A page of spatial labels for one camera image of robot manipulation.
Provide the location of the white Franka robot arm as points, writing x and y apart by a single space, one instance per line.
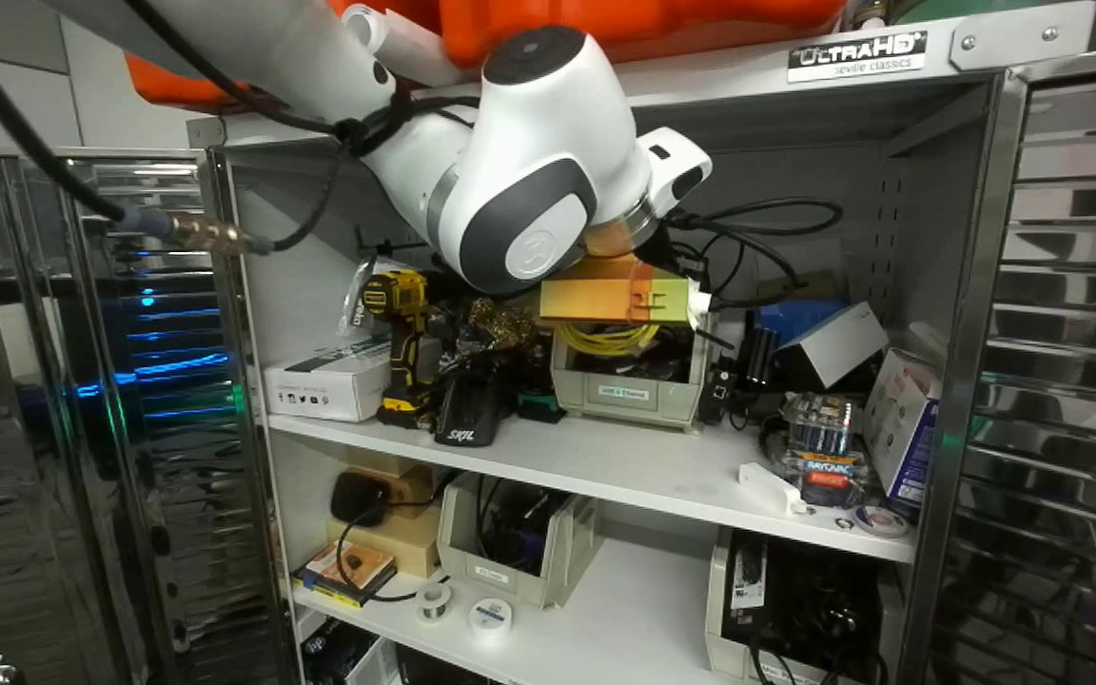
512 190

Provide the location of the beige storage bin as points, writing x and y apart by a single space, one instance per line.
630 395

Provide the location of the black round object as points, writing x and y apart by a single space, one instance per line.
361 494

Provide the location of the black fabric pouch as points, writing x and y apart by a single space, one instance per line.
475 405

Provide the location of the metal shelf unit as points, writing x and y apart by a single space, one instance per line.
648 461

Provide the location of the white device lower shelf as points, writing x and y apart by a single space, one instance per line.
516 558

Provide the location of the white PLA filament box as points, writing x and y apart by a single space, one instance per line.
327 381

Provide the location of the tan box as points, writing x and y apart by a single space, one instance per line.
405 527

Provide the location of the small white plastic piece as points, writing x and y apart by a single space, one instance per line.
764 487

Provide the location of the white round disc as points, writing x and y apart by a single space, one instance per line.
492 613

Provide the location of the white tape roll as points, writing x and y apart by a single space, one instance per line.
436 594

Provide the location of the blue and white box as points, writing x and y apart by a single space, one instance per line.
828 337

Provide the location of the orange packaged item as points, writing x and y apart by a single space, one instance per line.
350 570

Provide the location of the white tube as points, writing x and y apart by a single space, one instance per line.
402 44

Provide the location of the orange plastic container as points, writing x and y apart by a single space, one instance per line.
173 79
648 22

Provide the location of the white box with pictures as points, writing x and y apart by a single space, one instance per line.
901 423

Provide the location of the tan wrist camera mount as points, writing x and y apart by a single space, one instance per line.
612 296

